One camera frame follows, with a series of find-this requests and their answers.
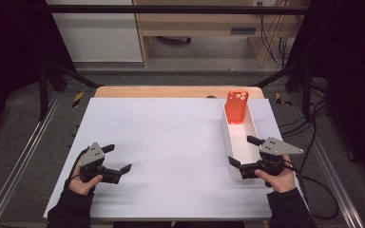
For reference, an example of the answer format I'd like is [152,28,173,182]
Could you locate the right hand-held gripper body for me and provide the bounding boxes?
[239,136,304,180]

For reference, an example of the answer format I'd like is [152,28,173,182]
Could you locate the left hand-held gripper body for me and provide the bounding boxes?
[77,142,112,184]

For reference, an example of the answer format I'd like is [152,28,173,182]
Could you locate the white plastic container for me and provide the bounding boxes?
[221,103,262,182]

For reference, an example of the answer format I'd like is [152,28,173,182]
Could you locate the orange phone case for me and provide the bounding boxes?
[224,89,250,124]

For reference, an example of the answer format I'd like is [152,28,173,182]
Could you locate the person's left hand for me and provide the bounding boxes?
[67,155,104,197]

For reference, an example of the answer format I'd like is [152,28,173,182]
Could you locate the person's right hand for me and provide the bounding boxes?
[255,154,297,194]

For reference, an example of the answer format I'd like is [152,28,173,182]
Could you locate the yellow black floor tape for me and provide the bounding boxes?
[71,91,85,108]
[275,92,293,107]

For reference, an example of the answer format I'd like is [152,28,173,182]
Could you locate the black curtain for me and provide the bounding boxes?
[0,0,74,143]
[298,0,365,191]

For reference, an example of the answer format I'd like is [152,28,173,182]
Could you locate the white cabinet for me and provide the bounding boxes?
[46,0,144,63]

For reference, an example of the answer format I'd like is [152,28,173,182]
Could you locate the wooden desk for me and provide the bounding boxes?
[132,0,302,68]

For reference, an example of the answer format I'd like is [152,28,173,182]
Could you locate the white power strip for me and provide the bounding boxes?
[252,0,279,8]

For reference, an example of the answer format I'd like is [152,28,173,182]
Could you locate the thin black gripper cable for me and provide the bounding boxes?
[64,151,88,191]

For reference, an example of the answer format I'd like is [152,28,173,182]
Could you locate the black floor cables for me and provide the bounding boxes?
[279,77,331,139]

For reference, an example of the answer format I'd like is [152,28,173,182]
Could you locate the black frame leg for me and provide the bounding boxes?
[39,56,104,122]
[250,60,313,120]

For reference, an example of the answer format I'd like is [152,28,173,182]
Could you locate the aluminium floor rail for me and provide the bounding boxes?
[0,91,61,228]
[310,136,365,228]

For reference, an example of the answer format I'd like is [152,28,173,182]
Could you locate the thick black gripper cable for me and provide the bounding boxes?
[281,104,341,221]

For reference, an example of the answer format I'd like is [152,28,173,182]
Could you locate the bundle of hanging black cables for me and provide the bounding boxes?
[259,6,294,67]

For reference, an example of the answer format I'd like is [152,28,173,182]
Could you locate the grey desk drawer handle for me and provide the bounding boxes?
[230,28,257,35]

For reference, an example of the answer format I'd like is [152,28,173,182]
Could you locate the black frame crossbar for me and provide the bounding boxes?
[44,4,312,15]

